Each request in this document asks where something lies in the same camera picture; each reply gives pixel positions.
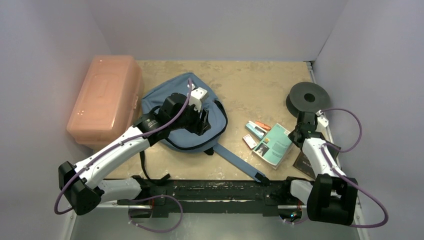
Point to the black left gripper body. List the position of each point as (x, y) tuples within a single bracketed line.
[(190, 120)]

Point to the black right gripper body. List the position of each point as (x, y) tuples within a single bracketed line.
[(298, 134)]

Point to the dark brown book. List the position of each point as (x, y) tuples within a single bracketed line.
[(304, 164)]

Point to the teal paperback book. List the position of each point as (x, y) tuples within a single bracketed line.
[(275, 146)]

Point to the blue grey backpack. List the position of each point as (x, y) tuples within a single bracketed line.
[(201, 136)]

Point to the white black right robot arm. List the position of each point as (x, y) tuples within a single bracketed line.
[(331, 197)]

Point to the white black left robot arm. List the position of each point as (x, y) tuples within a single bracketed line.
[(84, 185)]

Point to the black filament spool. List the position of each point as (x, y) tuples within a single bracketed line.
[(307, 97)]

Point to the orange marker pen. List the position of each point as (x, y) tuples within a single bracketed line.
[(263, 125)]

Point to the teal white stapler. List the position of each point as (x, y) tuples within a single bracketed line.
[(255, 130)]

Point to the small red white card box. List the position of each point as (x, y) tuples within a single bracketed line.
[(249, 141)]

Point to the pink plastic storage box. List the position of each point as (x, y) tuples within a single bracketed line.
[(108, 102)]

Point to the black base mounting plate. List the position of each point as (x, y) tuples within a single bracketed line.
[(158, 199)]

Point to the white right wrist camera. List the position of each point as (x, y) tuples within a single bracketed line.
[(323, 122)]

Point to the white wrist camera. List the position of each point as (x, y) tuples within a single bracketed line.
[(197, 97), (323, 122)]

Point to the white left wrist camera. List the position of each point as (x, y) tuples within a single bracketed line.
[(197, 97)]

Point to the aluminium frame rails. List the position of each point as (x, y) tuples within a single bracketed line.
[(185, 110)]

